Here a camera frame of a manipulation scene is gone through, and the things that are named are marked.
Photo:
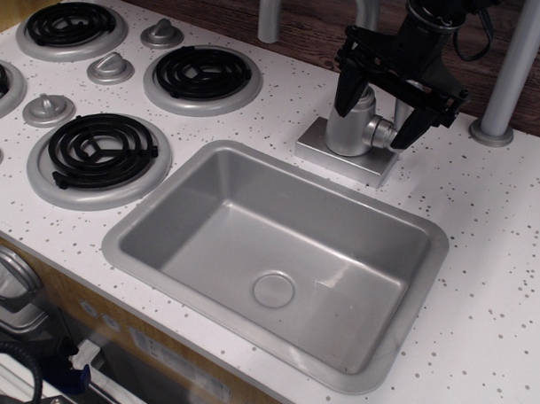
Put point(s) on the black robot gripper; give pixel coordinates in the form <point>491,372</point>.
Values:
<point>407,66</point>

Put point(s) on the silver faucet lever handle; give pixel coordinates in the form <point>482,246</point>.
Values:
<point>381,133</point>

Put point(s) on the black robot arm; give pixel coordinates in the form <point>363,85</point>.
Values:
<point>456,12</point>

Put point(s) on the silver toy faucet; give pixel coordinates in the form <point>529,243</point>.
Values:
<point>339,143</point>

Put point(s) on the silver support pole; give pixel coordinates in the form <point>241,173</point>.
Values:
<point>493,128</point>

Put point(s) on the back right stove burner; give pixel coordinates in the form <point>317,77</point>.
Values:
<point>202,81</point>

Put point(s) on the stove burner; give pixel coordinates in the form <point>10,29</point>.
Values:
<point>99,161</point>
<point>13,88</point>
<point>202,81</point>
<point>69,32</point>

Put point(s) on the grey toy sink basin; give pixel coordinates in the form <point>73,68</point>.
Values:
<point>320,276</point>

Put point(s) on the silver stove knob top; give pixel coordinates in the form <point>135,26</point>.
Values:
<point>161,35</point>

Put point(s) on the silver stove knob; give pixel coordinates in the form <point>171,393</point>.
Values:
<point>161,35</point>
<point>112,69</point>
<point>47,111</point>

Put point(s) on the front right stove burner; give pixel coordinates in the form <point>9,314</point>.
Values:
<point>99,161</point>

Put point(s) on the back left stove burner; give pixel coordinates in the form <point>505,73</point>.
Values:
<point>69,32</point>

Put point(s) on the front left stove burner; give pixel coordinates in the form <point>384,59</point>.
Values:
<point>13,88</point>

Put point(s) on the silver oven dial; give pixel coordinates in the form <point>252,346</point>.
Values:
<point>19,283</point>

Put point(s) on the silver oven door handle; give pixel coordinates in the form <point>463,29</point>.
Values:
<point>104,386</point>

